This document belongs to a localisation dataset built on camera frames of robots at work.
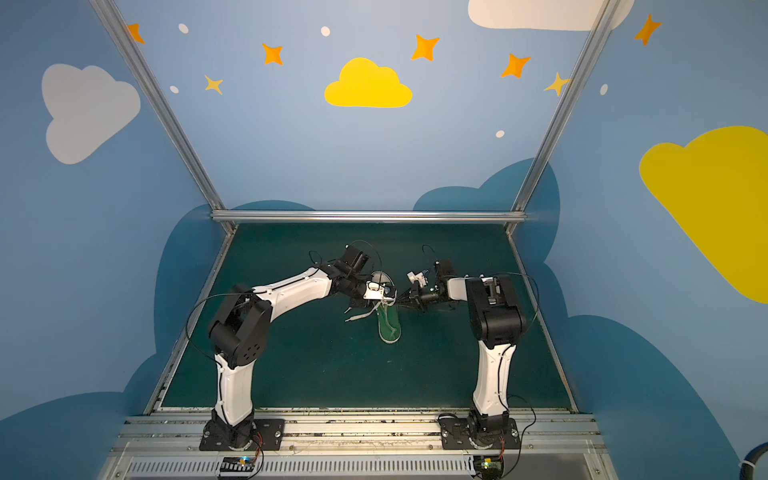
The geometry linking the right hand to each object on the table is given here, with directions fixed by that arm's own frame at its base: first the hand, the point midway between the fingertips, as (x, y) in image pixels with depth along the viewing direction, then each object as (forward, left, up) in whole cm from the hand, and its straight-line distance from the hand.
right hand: (396, 301), depth 95 cm
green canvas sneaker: (-6, +2, -1) cm, 7 cm away
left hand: (+2, +7, +2) cm, 7 cm away
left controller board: (-45, +38, -7) cm, 59 cm away
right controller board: (-42, -25, -8) cm, 49 cm away
